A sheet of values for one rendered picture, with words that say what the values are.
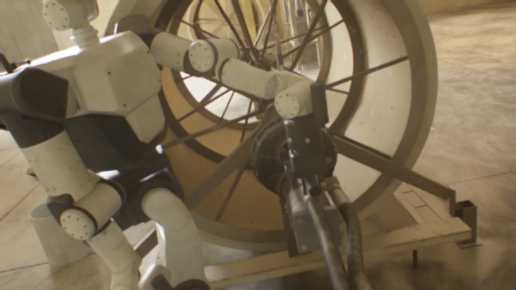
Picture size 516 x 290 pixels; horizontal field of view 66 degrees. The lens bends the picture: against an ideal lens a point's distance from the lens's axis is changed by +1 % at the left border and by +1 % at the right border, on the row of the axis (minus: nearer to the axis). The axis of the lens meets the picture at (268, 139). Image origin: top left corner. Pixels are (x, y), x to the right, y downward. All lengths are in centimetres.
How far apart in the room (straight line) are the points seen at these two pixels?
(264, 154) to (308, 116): 38
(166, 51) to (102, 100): 26
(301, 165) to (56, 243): 222
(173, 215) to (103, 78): 41
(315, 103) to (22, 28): 690
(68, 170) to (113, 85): 21
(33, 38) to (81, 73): 661
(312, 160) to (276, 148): 31
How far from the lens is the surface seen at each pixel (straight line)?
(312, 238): 113
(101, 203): 94
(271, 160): 130
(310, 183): 101
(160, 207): 111
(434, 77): 218
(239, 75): 99
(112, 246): 99
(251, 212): 256
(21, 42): 763
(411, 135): 221
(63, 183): 93
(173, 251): 122
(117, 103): 95
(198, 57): 102
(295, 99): 89
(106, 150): 103
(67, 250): 299
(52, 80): 91
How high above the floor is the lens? 146
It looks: 21 degrees down
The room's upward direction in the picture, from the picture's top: 10 degrees counter-clockwise
